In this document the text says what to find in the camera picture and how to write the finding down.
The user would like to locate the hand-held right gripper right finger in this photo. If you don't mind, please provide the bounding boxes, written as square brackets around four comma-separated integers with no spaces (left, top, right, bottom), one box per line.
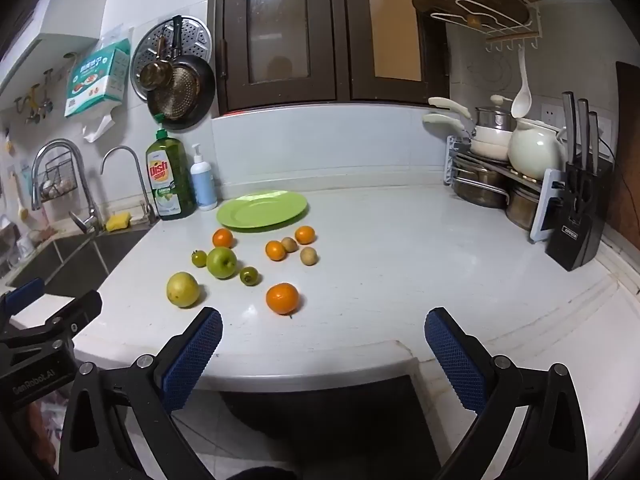
[424,306,590,480]

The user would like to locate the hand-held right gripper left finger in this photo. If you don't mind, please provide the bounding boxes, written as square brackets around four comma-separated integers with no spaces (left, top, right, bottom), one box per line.
[59,306,223,480]

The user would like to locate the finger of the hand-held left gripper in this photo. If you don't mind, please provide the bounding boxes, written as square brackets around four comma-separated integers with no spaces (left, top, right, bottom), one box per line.
[0,276,46,328]
[0,290,103,356]

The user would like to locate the yellow-green pear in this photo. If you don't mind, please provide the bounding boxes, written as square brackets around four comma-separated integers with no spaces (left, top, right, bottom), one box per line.
[166,272,201,308]

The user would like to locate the green apple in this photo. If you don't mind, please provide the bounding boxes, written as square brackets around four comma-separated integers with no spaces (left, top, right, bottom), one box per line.
[206,246,238,280]

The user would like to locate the large orange with stem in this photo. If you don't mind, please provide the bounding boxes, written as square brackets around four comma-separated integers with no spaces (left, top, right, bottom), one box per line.
[265,282,300,317]

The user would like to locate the green plate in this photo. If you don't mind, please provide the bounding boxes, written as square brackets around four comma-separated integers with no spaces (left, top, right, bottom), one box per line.
[216,190,308,232]

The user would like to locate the kitchen sink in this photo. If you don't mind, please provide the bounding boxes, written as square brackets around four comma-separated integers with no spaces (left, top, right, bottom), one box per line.
[5,230,151,301]

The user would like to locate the garlic bulbs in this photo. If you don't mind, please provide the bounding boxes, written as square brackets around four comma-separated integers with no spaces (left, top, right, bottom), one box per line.
[42,179,76,198]

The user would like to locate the large chrome faucet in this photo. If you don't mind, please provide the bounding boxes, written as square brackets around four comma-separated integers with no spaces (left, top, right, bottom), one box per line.
[31,139,103,235]

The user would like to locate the thin chrome faucet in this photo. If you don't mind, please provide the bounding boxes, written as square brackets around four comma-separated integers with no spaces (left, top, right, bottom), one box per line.
[100,146,157,226]

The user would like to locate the green dish soap bottle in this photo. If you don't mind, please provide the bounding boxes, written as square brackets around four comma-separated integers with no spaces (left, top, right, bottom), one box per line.
[145,115,197,221]

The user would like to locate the small steel pot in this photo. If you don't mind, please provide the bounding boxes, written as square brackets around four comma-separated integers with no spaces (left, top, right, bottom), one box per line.
[505,182,543,231]

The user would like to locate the white pump bottle blue label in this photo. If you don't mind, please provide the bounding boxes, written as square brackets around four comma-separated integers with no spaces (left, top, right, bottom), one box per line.
[189,143,219,211]

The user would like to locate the wide steel pot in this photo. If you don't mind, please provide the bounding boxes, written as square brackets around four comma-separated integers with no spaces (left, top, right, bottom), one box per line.
[452,165,511,209]

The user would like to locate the metal pot rack white ends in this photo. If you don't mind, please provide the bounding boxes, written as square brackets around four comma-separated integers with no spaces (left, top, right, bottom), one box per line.
[444,135,568,243]

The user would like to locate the black knife block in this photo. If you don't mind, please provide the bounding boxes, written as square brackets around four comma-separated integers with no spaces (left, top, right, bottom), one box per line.
[545,160,613,272]

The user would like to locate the yellow hanging utensil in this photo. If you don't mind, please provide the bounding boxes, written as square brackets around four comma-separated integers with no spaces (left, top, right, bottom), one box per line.
[15,87,43,123]

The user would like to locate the metal hanging spoon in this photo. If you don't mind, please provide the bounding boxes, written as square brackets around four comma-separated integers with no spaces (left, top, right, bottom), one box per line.
[40,69,55,118]

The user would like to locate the teal and white paper box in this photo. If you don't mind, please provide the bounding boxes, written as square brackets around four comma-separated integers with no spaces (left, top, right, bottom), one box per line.
[64,40,132,119]

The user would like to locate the white ceramic pot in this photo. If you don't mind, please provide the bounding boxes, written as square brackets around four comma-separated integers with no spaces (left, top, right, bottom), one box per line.
[508,118,568,181]

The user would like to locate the gold mesh strainer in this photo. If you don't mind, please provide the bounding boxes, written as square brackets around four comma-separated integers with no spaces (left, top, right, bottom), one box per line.
[151,67,201,121]

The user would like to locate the small copper saucepan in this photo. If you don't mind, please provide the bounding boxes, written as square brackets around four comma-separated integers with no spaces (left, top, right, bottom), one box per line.
[139,35,175,92]

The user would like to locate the steel pot with lid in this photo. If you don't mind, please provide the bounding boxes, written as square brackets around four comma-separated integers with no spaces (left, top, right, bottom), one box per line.
[475,95,513,131]

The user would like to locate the black frying pan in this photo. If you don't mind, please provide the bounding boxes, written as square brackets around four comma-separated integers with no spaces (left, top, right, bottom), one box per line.
[147,15,217,131]

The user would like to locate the white ladle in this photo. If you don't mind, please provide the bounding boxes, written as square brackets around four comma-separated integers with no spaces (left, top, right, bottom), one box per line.
[510,45,532,118]

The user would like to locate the brown wooden panel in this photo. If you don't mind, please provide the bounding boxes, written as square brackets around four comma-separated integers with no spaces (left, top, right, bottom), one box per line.
[615,60,640,246]

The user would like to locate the round metal steamer plate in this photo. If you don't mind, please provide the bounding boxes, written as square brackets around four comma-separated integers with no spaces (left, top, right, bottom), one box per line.
[130,16,213,103]

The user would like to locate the dark wooden cabinet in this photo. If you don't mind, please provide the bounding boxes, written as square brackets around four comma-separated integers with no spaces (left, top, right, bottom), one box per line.
[207,0,451,118]

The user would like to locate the black wire basket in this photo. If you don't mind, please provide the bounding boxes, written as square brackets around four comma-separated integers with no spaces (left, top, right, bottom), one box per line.
[32,155,83,204]

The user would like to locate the white wall shelf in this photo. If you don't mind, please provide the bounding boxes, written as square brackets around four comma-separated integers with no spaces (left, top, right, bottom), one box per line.
[0,30,98,96]

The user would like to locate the white pan cream handle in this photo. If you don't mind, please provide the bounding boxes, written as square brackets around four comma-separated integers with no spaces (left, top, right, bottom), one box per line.
[422,112,511,162]
[428,96,511,143]

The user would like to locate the black cable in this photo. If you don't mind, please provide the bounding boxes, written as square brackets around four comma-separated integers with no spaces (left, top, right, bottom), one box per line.
[600,137,628,206]

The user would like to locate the grey handled knife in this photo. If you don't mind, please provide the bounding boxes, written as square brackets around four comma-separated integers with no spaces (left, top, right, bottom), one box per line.
[577,99,593,176]
[587,111,601,171]
[561,91,581,171]

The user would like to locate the white wire wall rack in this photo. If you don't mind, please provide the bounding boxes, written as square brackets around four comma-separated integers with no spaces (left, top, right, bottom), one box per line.
[430,0,543,53]

